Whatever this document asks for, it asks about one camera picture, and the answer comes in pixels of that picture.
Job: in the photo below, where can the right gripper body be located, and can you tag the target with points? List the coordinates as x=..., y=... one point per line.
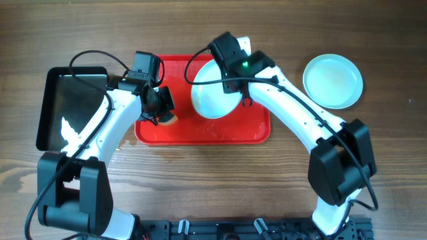
x=226, y=88

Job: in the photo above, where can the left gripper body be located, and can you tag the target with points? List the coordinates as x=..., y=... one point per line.
x=160, y=108

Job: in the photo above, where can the light blue plate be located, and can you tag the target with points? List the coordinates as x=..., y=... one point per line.
x=210, y=101
x=334, y=96
x=332, y=69

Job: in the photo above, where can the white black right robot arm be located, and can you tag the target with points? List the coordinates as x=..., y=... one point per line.
x=341, y=154

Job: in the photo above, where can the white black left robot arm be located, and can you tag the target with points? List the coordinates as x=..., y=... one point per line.
x=73, y=189

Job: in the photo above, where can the red plastic tray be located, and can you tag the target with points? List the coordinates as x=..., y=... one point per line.
x=244, y=125

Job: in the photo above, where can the black plastic tray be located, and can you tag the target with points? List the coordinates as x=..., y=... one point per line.
x=68, y=105

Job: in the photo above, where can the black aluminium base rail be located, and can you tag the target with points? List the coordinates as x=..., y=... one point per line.
x=259, y=229

